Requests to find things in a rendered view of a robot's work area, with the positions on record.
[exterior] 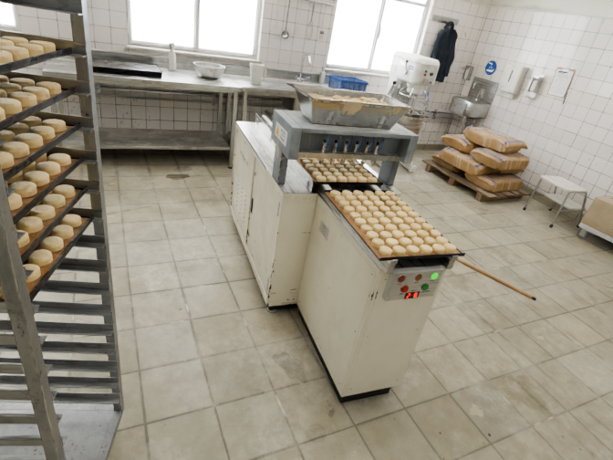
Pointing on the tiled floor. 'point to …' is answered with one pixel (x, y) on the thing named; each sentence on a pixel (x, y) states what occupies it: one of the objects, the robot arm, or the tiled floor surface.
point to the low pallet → (473, 184)
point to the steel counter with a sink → (237, 82)
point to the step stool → (562, 195)
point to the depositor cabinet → (273, 216)
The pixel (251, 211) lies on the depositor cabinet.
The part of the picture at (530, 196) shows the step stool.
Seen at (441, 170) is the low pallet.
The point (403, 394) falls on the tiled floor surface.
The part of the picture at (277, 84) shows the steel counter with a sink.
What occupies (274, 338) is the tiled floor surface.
